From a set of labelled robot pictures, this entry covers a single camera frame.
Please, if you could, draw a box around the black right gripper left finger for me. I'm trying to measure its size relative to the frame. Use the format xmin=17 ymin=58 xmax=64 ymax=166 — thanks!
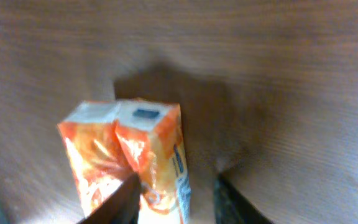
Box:
xmin=78 ymin=173 xmax=142 ymax=224

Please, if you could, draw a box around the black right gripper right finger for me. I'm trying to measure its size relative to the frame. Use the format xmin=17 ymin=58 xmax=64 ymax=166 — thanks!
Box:
xmin=213 ymin=174 xmax=272 ymax=224

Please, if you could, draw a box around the orange tissue pack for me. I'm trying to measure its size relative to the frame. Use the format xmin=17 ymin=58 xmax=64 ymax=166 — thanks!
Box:
xmin=58 ymin=99 xmax=191 ymax=224

